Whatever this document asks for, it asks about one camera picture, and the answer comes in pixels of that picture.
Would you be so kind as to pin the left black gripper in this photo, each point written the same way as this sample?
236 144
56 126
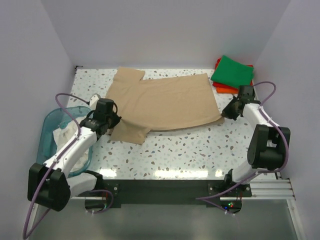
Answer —
116 120

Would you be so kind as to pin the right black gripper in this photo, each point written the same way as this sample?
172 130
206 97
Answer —
226 112

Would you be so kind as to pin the beige t shirt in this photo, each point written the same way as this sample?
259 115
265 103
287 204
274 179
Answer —
159 105

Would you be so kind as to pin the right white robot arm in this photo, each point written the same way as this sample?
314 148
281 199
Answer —
268 151

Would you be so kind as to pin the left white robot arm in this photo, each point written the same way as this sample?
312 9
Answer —
49 184

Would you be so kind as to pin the folded orange t shirt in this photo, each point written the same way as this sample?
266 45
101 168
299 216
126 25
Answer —
222 88

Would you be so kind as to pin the folded green t shirt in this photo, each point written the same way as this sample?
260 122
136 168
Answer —
232 73

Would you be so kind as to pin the white cloth in basket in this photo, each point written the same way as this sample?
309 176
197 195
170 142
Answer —
61 136

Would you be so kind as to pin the teal plastic basket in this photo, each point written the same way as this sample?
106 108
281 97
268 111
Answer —
47 146

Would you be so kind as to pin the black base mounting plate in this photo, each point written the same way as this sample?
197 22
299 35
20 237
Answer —
116 193

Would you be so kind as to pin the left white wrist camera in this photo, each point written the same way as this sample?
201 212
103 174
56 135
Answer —
93 100

